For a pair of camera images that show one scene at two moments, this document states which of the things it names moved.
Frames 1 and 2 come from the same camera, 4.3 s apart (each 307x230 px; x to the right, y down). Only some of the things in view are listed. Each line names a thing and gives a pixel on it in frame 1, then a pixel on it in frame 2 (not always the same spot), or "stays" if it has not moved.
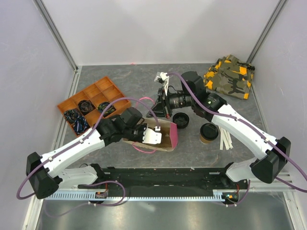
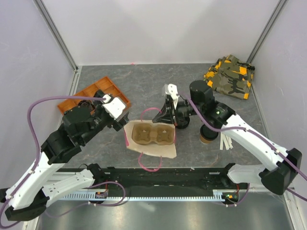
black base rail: x=221 y=180 stays
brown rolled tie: x=86 y=106 stays
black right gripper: x=161 y=109 to x=167 y=115
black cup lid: x=209 y=131 stays
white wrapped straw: x=225 y=136 stays
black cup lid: x=182 y=119 stays
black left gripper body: x=136 y=133 to x=109 y=120
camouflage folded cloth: x=230 y=75 stays
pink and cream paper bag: x=161 y=135 to x=145 y=148
